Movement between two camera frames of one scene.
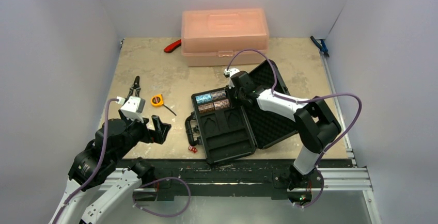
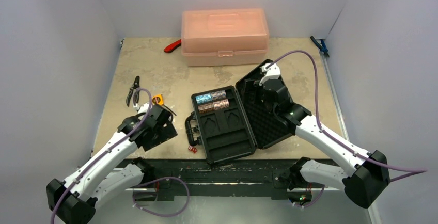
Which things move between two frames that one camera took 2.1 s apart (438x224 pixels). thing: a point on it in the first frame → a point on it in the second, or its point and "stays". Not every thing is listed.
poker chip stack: [221, 104] stays
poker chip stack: [218, 94] stays
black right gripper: [240, 93] → [266, 92]
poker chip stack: [205, 108] stays
